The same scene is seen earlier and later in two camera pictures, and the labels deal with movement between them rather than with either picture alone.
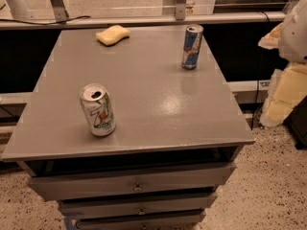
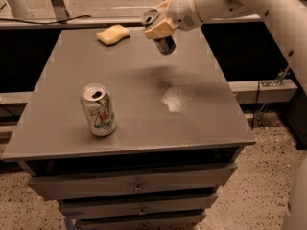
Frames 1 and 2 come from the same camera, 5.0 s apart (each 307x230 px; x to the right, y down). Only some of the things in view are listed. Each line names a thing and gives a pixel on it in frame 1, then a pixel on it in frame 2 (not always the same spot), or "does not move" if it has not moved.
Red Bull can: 192,47 -> 166,45
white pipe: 15,1 does not move
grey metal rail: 146,21 does not move
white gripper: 295,37 -> 182,10
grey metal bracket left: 57,3 does not move
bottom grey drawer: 187,221 does not move
